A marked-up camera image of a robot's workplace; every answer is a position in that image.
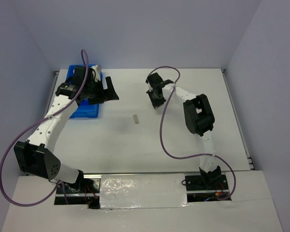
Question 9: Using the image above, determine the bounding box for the blue plastic divided bin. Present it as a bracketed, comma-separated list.
[64, 65, 102, 118]

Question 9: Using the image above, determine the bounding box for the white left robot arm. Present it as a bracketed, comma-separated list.
[14, 65, 119, 193]

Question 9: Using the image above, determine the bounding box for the silver foil tape sheet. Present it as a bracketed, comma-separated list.
[100, 174, 189, 209]

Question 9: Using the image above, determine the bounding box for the grey eraser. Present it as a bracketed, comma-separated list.
[133, 115, 139, 124]

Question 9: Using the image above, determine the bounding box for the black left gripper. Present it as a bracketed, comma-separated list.
[85, 76, 119, 106]

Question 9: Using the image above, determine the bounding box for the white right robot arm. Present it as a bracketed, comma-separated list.
[145, 72, 221, 189]

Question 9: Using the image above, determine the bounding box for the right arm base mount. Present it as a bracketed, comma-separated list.
[181, 166, 229, 203]

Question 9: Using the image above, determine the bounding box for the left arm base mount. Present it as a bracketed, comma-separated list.
[54, 175, 101, 209]

